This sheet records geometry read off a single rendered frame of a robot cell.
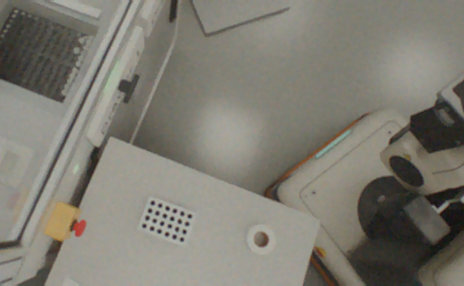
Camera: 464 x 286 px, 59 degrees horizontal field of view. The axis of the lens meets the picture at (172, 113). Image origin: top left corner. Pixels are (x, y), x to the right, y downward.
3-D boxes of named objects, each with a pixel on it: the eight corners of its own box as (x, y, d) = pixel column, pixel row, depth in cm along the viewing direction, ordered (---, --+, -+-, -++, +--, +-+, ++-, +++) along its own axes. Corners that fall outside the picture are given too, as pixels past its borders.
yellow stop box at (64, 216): (84, 210, 93) (79, 210, 86) (71, 241, 91) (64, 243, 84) (64, 202, 93) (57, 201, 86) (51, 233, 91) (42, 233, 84)
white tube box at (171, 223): (195, 213, 101) (197, 213, 97) (184, 246, 99) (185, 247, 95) (149, 196, 102) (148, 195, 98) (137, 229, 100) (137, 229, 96)
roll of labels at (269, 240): (239, 246, 99) (242, 247, 96) (249, 219, 101) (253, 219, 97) (265, 258, 99) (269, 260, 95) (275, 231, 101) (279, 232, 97)
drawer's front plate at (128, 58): (144, 46, 106) (143, 27, 95) (99, 147, 99) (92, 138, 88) (137, 43, 106) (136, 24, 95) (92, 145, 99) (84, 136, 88)
